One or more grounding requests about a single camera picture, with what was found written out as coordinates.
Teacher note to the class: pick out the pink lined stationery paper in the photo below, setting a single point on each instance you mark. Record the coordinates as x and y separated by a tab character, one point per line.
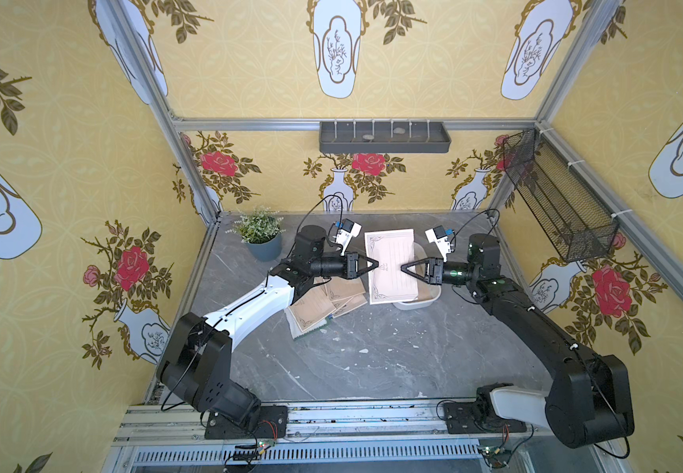
388	284
312	307

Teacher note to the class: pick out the potted green plant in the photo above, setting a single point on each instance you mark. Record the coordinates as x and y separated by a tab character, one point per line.
261	231

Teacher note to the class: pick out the black wire mesh basket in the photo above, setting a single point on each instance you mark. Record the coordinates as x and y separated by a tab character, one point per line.
576	221

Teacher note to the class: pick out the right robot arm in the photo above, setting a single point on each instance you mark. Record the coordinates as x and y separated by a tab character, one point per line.
590	398

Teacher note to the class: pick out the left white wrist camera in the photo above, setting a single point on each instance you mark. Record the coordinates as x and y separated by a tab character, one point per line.
347	230

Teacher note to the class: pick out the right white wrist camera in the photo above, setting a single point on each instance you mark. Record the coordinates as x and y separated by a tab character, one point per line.
442	238

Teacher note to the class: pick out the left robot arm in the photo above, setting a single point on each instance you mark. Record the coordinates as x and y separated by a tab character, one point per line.
196	362

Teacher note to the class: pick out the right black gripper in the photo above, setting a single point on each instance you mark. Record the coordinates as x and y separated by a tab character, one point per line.
431	271

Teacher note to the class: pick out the white oval storage box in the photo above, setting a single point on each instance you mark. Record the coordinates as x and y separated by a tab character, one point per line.
427	294

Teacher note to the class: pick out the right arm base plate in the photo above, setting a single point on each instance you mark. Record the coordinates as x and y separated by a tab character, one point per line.
475	417

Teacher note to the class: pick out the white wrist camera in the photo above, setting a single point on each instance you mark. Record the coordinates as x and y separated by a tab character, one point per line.
347	230
442	238

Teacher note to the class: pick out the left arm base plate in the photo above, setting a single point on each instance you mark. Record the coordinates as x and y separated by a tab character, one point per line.
266	422

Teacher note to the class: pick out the grey wall shelf tray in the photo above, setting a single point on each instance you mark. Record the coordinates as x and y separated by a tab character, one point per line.
381	136

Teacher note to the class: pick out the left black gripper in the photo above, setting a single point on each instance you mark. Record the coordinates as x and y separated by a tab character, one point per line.
350	265

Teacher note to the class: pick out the brown stationery paper in box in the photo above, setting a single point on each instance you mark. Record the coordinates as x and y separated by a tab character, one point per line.
340	290

